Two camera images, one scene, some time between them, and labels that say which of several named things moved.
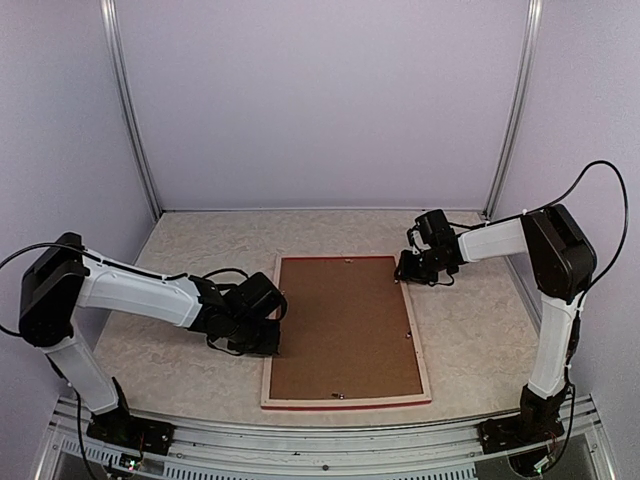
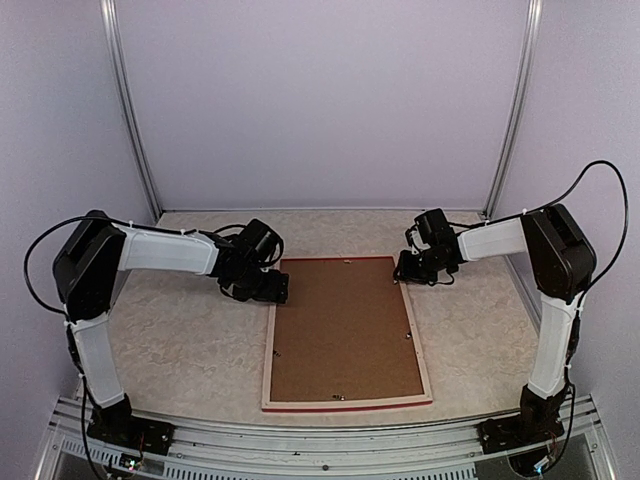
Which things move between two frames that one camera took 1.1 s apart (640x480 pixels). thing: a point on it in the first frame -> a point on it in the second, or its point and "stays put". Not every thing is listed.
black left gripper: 270,345 -> 276,292
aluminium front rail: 574,449 stays put
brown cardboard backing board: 345,330 stays put
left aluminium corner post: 108,14 stays put
